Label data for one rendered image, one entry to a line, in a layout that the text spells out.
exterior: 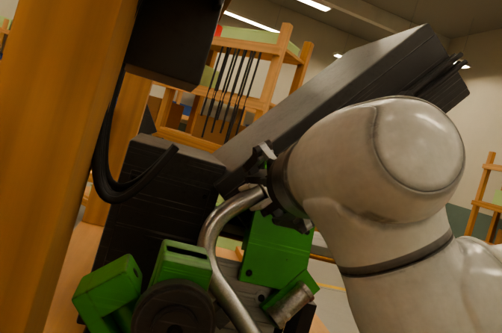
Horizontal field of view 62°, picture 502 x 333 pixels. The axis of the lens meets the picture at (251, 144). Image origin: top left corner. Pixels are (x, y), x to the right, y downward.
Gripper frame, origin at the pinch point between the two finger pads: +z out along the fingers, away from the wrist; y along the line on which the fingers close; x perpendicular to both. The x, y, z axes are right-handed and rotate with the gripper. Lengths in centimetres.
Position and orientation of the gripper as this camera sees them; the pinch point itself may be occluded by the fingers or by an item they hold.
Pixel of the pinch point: (256, 193)
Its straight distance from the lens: 68.2
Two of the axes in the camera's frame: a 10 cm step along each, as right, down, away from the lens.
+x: -8.3, 4.5, -3.2
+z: -2.7, 1.9, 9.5
